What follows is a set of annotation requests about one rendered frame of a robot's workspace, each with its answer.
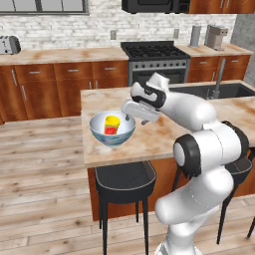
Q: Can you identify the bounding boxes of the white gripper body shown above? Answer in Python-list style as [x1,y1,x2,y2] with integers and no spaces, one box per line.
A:
[121,99,161,124]

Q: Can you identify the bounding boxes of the yellow and red cup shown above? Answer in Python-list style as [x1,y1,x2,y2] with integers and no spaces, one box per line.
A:
[104,115,122,136]

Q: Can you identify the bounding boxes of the white and blue bowl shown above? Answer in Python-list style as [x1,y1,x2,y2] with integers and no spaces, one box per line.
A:
[89,111,137,148]

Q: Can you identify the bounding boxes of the wooden dining island base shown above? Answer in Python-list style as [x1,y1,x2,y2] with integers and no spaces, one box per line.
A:
[87,155,255,222]

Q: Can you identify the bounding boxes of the black and steel stove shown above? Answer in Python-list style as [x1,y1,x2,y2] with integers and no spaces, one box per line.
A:
[120,40,191,88]

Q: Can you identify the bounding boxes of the black bar stool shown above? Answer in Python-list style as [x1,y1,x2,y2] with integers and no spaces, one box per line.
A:
[94,160,157,255]
[171,145,255,246]

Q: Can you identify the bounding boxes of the dark sink basin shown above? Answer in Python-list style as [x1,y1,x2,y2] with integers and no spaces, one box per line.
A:
[168,82,255,101]

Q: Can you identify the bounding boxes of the long wooden base cupboard run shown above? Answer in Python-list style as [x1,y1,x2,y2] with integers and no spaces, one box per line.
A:
[0,60,129,127]

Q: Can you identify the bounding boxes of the short wooden base cupboard run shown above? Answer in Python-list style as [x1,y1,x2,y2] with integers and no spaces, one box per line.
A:
[186,54,252,84]

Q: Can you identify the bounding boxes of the grey sink tap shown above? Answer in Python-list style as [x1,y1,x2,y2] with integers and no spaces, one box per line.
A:
[210,57,227,101]

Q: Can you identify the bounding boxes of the grey coffee machine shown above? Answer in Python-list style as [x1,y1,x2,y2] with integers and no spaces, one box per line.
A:
[203,24,230,52]

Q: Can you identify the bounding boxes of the black microwave oven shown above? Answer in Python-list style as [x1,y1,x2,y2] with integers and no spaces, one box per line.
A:
[121,0,191,15]

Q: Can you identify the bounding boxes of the silver toaster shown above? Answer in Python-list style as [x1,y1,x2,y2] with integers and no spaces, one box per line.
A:
[0,35,22,56]

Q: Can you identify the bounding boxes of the grey framed window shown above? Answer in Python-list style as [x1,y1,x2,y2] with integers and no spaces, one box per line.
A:
[0,0,91,16]

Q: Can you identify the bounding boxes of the wooden wall cupboards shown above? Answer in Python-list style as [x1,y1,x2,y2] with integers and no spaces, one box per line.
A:
[188,0,255,15]

